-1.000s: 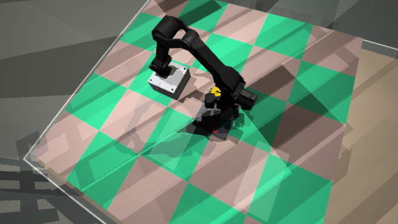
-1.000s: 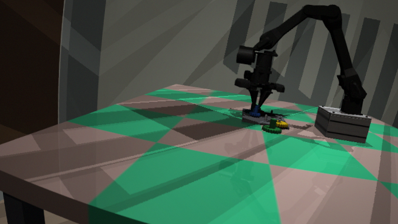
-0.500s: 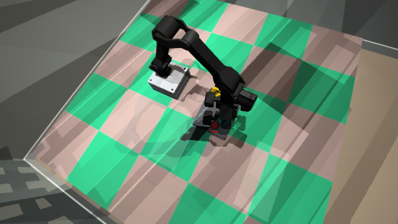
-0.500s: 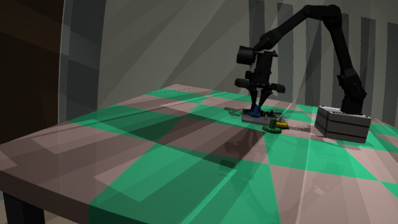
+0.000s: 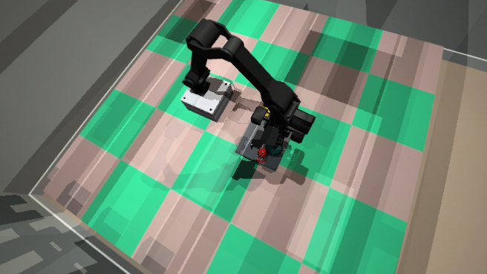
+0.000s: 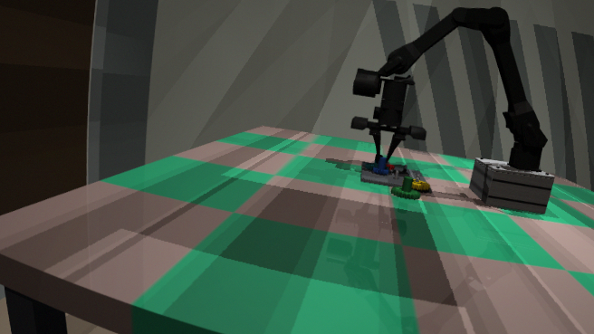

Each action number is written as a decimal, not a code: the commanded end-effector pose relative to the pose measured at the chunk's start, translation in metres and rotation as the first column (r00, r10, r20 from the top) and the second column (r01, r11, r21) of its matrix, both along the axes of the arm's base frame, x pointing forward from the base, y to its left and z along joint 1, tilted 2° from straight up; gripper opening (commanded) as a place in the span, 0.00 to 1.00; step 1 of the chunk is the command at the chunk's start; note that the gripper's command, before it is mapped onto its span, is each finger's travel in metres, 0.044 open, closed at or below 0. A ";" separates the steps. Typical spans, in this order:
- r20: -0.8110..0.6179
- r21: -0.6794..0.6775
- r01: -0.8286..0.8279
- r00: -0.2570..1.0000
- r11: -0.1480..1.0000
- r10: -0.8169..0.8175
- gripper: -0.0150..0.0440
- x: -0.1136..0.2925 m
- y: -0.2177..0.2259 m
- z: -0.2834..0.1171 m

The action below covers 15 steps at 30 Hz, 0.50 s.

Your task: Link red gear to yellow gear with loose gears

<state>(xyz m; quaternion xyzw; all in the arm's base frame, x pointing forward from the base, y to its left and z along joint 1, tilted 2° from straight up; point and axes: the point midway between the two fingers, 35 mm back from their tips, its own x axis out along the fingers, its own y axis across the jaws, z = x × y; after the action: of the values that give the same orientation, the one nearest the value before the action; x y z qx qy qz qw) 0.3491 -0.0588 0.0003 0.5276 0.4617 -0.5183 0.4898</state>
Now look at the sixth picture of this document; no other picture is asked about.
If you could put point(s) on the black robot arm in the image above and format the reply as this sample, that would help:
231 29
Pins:
494 24

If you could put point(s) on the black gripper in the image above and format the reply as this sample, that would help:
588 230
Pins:
390 115

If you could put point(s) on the yellow gear with black stripe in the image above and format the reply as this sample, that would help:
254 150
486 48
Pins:
420 185

